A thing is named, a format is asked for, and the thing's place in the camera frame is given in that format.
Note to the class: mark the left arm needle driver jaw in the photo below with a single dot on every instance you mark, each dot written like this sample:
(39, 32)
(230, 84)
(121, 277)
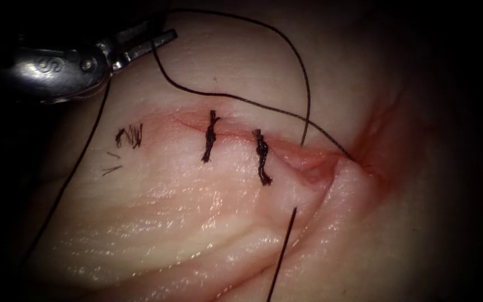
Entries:
(151, 42)
(134, 32)

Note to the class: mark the curved needle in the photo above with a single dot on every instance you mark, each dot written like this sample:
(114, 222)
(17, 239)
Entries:
(281, 254)

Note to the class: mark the black stitching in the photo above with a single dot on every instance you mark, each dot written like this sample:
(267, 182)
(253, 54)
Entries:
(210, 136)

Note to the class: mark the tissue pad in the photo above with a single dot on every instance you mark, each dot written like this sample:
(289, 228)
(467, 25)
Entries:
(183, 218)

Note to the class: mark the black thread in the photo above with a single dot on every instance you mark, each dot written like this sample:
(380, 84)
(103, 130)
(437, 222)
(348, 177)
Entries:
(309, 94)

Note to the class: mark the left arm needle driver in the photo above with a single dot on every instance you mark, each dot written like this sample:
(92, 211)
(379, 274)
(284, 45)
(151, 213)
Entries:
(57, 73)

